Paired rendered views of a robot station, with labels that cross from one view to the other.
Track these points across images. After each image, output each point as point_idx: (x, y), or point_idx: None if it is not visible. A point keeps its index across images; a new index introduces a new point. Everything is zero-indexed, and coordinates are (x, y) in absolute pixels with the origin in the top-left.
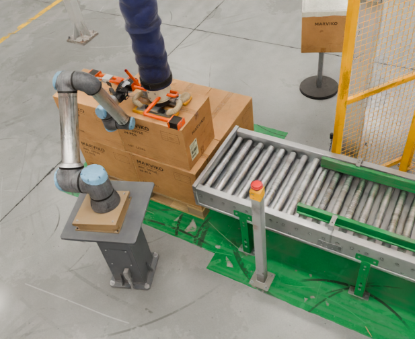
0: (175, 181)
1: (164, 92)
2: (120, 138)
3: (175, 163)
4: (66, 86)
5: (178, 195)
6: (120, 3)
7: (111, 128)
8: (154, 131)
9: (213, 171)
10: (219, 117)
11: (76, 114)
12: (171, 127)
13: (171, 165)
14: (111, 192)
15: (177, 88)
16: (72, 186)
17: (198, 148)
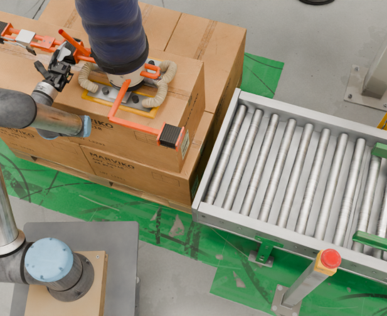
0: (153, 179)
1: (137, 71)
2: None
3: (157, 163)
4: None
5: (156, 191)
6: None
7: (51, 135)
8: (123, 130)
9: (214, 169)
10: (204, 69)
11: None
12: (164, 145)
13: (148, 165)
14: (80, 273)
15: None
16: (12, 280)
17: (189, 139)
